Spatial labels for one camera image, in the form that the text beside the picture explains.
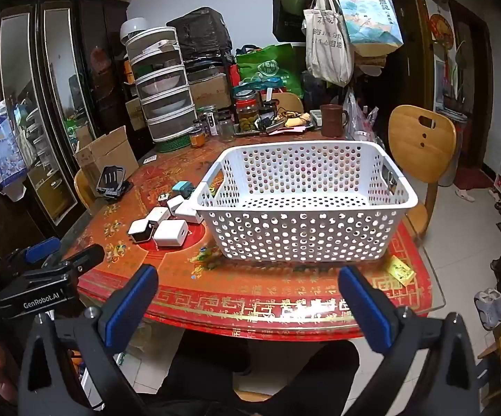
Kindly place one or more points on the white charger cube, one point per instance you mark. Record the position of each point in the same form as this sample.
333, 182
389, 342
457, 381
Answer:
157, 214
174, 203
170, 232

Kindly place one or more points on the brown cardboard carton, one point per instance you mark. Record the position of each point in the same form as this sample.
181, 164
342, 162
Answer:
209, 91

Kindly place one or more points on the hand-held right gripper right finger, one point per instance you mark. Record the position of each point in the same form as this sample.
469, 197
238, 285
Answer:
368, 308

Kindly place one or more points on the blue printed packet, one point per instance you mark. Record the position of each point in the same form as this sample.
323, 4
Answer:
3, 147

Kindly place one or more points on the potted plant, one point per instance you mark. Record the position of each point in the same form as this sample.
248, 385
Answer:
454, 82

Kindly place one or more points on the glass jar of green pickles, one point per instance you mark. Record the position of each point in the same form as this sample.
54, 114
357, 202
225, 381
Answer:
247, 115

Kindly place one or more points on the empty glass jar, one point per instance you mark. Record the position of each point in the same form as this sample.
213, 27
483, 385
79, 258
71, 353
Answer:
226, 130

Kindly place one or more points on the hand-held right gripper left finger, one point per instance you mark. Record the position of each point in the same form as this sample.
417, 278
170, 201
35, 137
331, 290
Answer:
128, 308

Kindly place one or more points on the black mirrored cabinet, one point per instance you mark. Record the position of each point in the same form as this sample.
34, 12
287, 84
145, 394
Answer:
38, 95

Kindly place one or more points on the yellow printed packet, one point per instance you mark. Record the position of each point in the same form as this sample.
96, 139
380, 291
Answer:
400, 269

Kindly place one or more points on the black slotted plastic holder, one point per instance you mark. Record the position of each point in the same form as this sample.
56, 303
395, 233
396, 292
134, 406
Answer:
112, 180

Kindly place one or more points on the white slipper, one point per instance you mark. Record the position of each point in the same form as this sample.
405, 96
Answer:
465, 194

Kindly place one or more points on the red patterned tablecloth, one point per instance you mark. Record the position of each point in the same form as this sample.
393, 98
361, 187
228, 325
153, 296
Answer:
233, 297

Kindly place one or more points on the green shopping bag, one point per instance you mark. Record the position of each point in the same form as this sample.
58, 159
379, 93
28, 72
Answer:
272, 69

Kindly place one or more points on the open cardboard box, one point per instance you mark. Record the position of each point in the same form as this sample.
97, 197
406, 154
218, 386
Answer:
103, 151

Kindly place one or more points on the white handheld device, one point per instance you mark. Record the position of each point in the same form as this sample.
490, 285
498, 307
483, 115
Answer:
210, 125

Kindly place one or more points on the pair of grey slippers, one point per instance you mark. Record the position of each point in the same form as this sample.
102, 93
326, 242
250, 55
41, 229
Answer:
491, 307

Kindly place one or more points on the black paper bag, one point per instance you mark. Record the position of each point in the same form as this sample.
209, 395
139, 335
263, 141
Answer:
287, 26

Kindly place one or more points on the white round fan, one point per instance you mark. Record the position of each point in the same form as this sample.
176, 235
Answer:
132, 28

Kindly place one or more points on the red doormat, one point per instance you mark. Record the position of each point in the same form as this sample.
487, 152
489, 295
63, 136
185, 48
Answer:
473, 177

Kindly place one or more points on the clear plastic bag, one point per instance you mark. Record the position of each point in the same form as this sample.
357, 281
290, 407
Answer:
356, 115

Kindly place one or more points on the brown mug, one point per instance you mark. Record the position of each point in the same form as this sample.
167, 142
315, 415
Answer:
332, 121

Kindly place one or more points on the teal charger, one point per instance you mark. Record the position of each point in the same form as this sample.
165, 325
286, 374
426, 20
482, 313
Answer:
183, 188

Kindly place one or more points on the stacked clear drawer unit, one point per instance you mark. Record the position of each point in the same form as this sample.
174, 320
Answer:
164, 86

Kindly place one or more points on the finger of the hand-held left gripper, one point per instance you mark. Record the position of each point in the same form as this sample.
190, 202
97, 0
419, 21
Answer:
79, 258
42, 247

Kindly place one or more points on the blue printed paper bag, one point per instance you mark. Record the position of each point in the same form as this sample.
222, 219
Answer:
367, 19

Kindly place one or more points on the small orange jar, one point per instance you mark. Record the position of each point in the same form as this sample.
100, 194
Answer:
196, 138

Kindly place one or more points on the wooden chair with cutout back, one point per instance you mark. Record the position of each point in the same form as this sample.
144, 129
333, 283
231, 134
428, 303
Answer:
421, 147

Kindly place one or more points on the white charger block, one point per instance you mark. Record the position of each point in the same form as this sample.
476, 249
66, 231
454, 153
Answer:
187, 213

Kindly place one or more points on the green woven basket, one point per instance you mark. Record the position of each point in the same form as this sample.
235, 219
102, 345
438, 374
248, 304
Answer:
172, 143

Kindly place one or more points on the round red wall ornament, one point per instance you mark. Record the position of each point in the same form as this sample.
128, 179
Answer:
442, 30

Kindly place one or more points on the black plastic wrapped appliance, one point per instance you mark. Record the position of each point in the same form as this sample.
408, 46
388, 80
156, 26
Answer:
198, 30

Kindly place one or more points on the white charger with black face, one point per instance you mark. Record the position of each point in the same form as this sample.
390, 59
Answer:
140, 227

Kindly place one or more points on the white perforated plastic basket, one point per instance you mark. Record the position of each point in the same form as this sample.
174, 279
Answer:
302, 213

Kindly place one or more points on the dark lidded jar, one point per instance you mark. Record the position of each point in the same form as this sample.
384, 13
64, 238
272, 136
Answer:
268, 110

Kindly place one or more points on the white canvas tote bag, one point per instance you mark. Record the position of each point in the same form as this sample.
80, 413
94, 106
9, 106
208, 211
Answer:
328, 43

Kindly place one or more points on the pink paper sheet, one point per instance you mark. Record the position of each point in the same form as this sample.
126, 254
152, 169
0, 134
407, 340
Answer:
291, 130

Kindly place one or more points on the person's legs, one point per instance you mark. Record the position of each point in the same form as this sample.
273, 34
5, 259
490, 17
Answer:
276, 377

